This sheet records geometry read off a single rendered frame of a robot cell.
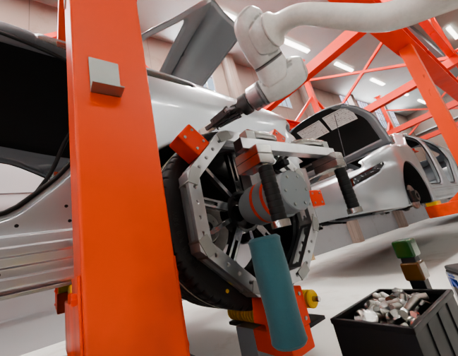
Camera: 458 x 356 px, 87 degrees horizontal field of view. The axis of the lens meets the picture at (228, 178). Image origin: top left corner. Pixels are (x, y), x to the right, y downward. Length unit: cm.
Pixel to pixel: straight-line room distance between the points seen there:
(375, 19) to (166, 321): 79
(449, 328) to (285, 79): 70
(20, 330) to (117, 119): 435
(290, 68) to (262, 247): 55
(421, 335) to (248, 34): 79
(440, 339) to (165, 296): 45
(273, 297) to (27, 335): 433
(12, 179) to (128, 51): 449
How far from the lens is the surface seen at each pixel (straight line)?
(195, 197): 69
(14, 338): 478
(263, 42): 82
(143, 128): 58
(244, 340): 100
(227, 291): 80
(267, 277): 65
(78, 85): 61
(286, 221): 54
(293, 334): 68
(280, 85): 85
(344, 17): 77
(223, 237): 133
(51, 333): 476
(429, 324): 53
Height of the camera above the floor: 73
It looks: 16 degrees up
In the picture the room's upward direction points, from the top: 13 degrees counter-clockwise
